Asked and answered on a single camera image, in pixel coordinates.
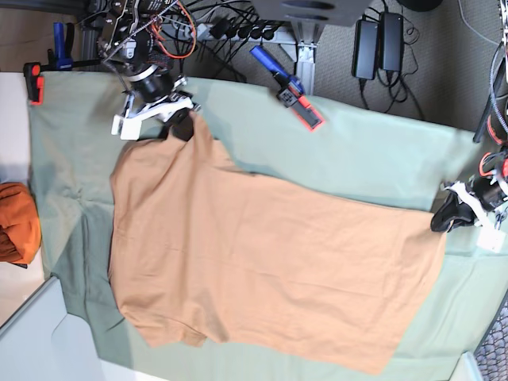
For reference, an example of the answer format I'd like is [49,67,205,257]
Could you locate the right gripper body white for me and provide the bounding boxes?
[122,75,201,123]

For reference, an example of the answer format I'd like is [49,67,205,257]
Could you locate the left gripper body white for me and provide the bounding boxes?
[443,181,491,227]

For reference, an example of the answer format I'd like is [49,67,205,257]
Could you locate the tan orange T-shirt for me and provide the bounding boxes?
[109,116,445,374]

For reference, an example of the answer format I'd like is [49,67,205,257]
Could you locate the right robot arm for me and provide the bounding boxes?
[97,1,198,141]

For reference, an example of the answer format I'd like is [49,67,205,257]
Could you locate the blue clamp on left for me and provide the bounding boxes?
[23,22,101,106]

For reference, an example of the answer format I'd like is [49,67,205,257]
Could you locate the blue clamp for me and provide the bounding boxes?
[23,22,101,106]
[250,45,325,131]

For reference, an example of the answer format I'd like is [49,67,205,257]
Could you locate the light green table cloth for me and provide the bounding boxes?
[29,72,507,380]

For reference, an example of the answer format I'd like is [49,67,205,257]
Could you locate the power strip with plugs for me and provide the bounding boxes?
[162,19,287,43]

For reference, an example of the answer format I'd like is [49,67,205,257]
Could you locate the blue clamp at centre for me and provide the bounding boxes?
[250,45,325,131]

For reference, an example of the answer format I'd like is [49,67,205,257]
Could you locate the dark orange folded garment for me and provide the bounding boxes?
[1,183,42,268]

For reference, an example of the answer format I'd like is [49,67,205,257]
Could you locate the black power brick pair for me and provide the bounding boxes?
[352,12,404,80]

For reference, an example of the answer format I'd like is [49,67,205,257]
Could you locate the grey plastic bin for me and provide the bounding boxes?
[1,277,105,380]

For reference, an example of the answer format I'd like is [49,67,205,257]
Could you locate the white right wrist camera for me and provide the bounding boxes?
[111,114,142,140]

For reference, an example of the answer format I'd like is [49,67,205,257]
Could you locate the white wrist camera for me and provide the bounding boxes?
[476,226,506,254]
[111,114,142,140]

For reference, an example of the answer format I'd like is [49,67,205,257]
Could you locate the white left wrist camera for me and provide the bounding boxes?
[476,226,506,254]

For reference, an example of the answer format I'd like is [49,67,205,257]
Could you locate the aluminium frame post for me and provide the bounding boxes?
[279,21,324,95]

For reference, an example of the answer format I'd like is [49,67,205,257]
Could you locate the grey camera mount plate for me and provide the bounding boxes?
[251,0,371,26]

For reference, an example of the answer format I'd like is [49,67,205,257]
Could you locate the white cable on carpet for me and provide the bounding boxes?
[458,0,502,44]

